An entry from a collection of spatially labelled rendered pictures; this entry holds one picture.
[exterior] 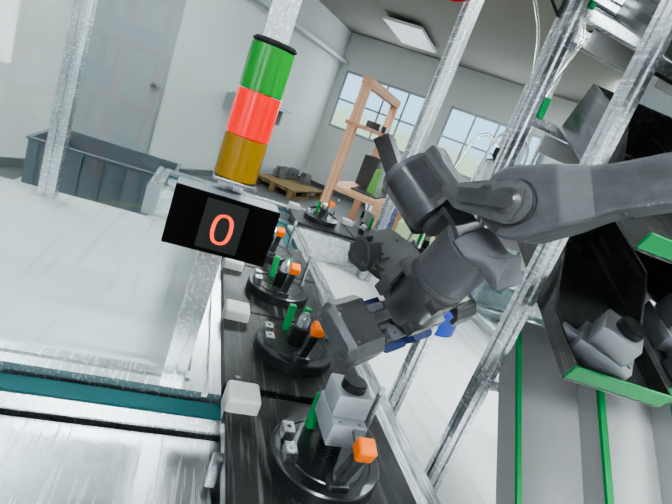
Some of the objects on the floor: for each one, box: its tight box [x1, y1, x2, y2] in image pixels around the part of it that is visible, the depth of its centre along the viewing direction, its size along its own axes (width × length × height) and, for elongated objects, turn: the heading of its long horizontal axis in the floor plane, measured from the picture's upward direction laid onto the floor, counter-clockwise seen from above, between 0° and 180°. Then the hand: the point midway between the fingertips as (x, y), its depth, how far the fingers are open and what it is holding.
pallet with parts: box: [256, 165, 323, 199], centre depth 785 cm, size 116×84×33 cm
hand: (380, 334), depth 52 cm, fingers closed
